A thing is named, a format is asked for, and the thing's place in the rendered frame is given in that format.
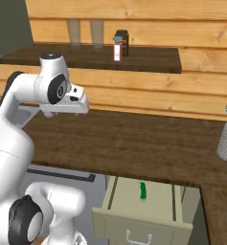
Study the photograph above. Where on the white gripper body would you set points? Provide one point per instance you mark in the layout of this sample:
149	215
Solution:
74	105

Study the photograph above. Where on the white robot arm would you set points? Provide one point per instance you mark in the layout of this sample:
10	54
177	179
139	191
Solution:
9	153

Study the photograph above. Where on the open beige drawer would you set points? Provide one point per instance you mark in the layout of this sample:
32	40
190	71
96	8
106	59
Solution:
143	207

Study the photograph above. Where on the grey sink basin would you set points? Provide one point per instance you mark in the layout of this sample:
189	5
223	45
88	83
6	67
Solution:
22	115

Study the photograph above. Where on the white bottle with blue cap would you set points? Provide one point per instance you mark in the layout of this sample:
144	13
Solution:
118	48

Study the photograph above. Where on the translucent beige drinking glass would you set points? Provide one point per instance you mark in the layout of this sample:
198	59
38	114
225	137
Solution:
74	32
96	33

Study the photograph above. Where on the dark brown spice jar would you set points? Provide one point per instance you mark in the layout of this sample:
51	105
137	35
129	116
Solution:
123	41

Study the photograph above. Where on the grey dishwasher front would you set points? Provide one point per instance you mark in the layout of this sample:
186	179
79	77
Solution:
70	191

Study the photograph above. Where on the dark wooden wall shelf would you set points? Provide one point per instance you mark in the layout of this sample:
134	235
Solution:
95	58

